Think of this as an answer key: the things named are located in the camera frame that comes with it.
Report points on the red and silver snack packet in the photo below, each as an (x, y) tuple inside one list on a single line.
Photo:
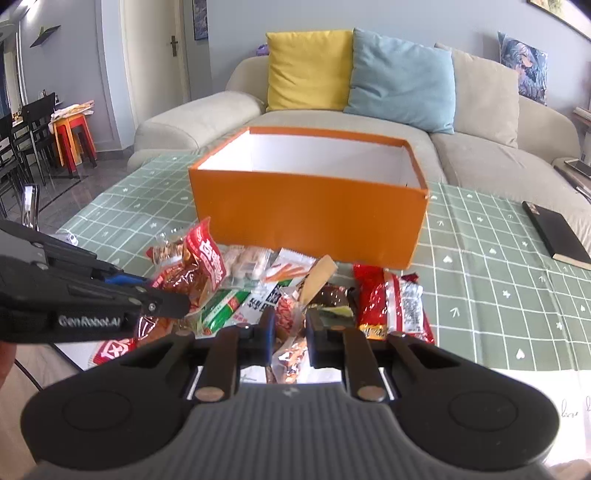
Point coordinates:
[(378, 295)]

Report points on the framed wall painting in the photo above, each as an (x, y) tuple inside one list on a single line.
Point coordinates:
[(561, 14)]

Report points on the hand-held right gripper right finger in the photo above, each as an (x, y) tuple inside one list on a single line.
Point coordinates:
[(312, 339)]

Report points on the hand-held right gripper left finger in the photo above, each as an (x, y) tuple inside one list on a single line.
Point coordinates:
[(269, 337)]

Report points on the wall shelf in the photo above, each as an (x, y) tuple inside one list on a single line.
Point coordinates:
[(45, 34)]

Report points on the smartphone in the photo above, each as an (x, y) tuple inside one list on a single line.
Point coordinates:
[(579, 167)]

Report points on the green checked tablecloth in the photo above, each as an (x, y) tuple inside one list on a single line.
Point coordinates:
[(485, 286)]

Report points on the clear packet with orange snack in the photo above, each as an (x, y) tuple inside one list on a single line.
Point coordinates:
[(288, 318)]

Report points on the beige and brown snack packet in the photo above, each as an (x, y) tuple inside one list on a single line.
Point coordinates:
[(318, 277)]

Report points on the orange and red stools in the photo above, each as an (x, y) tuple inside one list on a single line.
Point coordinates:
[(74, 138)]

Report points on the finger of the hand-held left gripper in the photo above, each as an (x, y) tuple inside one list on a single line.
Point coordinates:
[(166, 304), (127, 279)]

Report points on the black notebook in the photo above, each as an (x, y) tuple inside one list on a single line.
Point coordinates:
[(558, 230)]

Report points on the beige pillow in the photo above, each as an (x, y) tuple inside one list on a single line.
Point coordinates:
[(485, 97)]

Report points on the white packet with black print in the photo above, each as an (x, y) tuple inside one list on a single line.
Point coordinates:
[(258, 304)]

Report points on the beige sofa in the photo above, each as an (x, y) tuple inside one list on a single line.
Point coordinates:
[(207, 110)]

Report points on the printed figure pillow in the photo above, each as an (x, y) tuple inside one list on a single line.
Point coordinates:
[(524, 69)]

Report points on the red and white snack packet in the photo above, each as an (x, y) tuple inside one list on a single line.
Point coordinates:
[(111, 353)]

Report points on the clear packet of white beans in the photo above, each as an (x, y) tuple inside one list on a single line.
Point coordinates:
[(249, 265)]

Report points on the white door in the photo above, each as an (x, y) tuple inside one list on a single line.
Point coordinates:
[(152, 60)]

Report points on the green sausage packet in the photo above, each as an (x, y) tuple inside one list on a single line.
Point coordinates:
[(221, 309)]

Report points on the small dark wall picture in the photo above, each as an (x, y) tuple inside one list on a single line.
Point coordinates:
[(199, 18)]

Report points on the white script print cloth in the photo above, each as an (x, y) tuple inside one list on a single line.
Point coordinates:
[(545, 415)]

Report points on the light blue pillow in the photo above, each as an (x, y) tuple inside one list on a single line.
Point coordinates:
[(399, 83)]

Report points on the clear packet with red cake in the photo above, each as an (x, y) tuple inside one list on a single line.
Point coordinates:
[(161, 253)]

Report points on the yellow pillow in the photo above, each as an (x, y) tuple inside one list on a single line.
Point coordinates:
[(307, 69)]

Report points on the white packet with orange sticks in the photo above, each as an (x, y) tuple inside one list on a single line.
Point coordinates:
[(288, 267)]

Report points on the black dining chair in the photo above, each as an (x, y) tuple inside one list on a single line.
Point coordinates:
[(37, 124)]

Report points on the red label chili snack packet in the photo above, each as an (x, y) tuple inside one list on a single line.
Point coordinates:
[(207, 258)]

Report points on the orange cardboard box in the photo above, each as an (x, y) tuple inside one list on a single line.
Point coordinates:
[(304, 212)]

